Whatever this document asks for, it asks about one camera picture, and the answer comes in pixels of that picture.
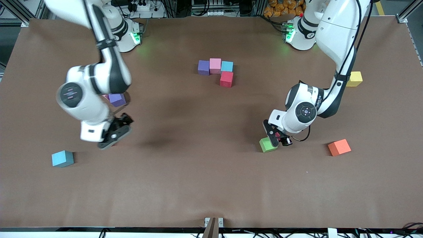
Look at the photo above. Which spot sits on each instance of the small white socket strip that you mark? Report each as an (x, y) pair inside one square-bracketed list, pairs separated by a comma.
[(214, 13)]

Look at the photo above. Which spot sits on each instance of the table cover mat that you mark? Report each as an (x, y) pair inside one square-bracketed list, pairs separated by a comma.
[(211, 172)]

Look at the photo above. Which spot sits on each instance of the aluminium frame profile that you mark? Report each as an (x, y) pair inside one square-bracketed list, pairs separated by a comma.
[(23, 11), (404, 16)]

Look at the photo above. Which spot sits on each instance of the camera mount post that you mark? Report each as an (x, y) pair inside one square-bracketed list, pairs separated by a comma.
[(211, 231)]

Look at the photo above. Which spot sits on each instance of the green foam block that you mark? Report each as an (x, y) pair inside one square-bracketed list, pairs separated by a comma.
[(266, 146)]

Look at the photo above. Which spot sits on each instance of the black equipment rack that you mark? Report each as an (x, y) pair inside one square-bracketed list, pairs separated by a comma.
[(238, 6)]

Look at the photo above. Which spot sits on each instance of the purple foam block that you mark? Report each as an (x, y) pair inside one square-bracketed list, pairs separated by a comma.
[(117, 99), (203, 67)]

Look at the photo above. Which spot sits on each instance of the yellow foam block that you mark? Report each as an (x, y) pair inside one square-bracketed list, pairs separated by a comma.
[(355, 78)]

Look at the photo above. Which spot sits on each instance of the cyan foam block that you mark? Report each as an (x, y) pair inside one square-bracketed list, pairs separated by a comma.
[(61, 158), (227, 66)]

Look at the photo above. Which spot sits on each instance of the pile of orange objects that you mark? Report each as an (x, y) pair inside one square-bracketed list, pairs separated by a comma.
[(281, 8)]

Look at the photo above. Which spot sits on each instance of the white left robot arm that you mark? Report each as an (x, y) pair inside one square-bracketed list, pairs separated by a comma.
[(337, 33)]

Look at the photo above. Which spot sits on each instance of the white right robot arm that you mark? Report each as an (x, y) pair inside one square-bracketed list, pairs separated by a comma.
[(84, 110)]

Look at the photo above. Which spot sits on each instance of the orange foam block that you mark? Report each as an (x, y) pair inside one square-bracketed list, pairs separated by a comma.
[(339, 147)]

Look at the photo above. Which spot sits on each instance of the white tag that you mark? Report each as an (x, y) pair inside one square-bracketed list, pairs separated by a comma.
[(332, 233)]

